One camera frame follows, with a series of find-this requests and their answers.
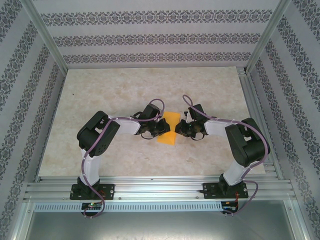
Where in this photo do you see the orange paper sheet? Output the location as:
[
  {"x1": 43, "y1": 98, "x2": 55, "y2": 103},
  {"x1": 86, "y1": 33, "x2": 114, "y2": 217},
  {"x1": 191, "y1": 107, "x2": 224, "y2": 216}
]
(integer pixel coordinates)
[{"x1": 156, "y1": 110, "x2": 181, "y2": 146}]

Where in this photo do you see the right controller board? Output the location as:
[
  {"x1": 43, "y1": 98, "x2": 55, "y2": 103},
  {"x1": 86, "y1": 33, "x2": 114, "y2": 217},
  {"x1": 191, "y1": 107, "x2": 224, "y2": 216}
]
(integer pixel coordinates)
[{"x1": 221, "y1": 200, "x2": 239, "y2": 213}]

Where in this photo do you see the controller board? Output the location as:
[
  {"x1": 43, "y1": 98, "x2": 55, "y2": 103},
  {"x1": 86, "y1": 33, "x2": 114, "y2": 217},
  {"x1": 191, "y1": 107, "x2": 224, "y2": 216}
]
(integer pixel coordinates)
[
  {"x1": 221, "y1": 200, "x2": 239, "y2": 213},
  {"x1": 81, "y1": 202, "x2": 103, "y2": 211}
]

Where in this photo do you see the left controller board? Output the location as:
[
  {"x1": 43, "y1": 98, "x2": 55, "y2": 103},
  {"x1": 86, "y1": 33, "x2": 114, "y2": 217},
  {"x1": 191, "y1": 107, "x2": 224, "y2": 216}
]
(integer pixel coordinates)
[{"x1": 81, "y1": 202, "x2": 103, "y2": 211}]

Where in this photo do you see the grey metal panel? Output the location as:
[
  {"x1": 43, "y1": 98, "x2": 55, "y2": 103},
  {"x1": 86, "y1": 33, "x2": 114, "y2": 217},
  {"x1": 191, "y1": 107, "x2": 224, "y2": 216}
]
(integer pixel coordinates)
[{"x1": 14, "y1": 199, "x2": 308, "y2": 240}]

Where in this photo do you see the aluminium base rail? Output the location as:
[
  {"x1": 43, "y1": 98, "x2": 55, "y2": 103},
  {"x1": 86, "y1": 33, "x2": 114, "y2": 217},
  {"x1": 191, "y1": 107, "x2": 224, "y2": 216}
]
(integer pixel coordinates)
[{"x1": 23, "y1": 175, "x2": 294, "y2": 202}]

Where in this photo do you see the aluminium side rail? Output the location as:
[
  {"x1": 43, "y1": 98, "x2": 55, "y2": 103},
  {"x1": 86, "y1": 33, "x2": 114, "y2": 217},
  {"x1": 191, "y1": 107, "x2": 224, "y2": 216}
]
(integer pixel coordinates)
[{"x1": 236, "y1": 66, "x2": 285, "y2": 180}]

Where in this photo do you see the slotted grey cable duct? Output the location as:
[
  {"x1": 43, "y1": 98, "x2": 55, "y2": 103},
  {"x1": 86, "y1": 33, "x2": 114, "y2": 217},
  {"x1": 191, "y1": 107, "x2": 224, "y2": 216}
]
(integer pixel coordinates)
[{"x1": 33, "y1": 201, "x2": 224, "y2": 213}]

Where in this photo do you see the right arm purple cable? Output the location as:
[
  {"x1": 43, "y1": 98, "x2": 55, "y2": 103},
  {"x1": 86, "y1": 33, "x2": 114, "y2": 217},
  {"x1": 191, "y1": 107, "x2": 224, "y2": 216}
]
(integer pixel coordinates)
[{"x1": 182, "y1": 94, "x2": 272, "y2": 218}]

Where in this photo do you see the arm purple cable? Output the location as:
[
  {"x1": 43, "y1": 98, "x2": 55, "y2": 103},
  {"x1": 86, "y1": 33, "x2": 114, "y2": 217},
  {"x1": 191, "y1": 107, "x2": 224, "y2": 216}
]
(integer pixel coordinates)
[
  {"x1": 81, "y1": 98, "x2": 166, "y2": 220},
  {"x1": 182, "y1": 94, "x2": 272, "y2": 218}
]

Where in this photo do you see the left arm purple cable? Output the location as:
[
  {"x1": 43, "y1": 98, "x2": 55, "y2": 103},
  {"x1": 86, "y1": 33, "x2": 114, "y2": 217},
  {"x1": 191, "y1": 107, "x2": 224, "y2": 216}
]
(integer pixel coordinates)
[{"x1": 81, "y1": 98, "x2": 166, "y2": 220}]

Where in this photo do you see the aluminium frame post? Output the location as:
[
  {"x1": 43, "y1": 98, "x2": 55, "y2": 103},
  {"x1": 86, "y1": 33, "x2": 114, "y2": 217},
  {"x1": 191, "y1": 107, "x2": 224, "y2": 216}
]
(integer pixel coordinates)
[
  {"x1": 245, "y1": 0, "x2": 293, "y2": 75},
  {"x1": 21, "y1": 0, "x2": 69, "y2": 73}
]

